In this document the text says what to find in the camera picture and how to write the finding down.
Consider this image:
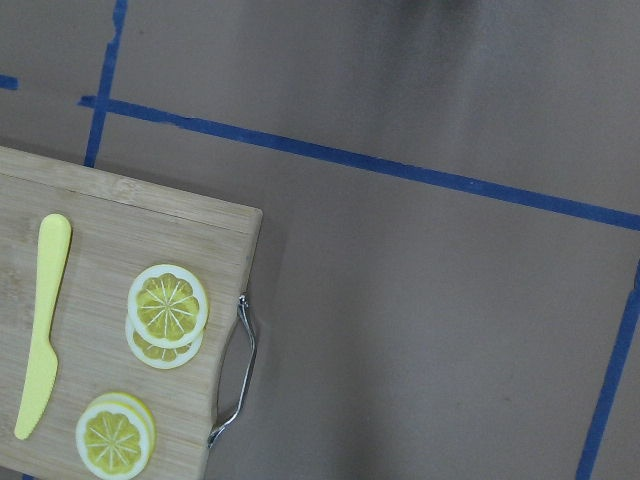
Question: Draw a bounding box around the lemon slice stack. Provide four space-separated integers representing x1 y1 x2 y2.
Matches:
125 264 209 370
75 392 157 479

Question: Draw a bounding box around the lemon slice stack upper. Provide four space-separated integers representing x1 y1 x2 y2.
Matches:
125 264 209 370

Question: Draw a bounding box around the bamboo cutting board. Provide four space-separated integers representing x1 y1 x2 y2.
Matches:
1 148 262 479

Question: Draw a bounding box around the yellow plastic knife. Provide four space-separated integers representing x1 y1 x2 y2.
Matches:
14 213 72 440

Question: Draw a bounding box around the lemon slice stack lower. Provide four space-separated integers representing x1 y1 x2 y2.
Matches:
75 392 157 479

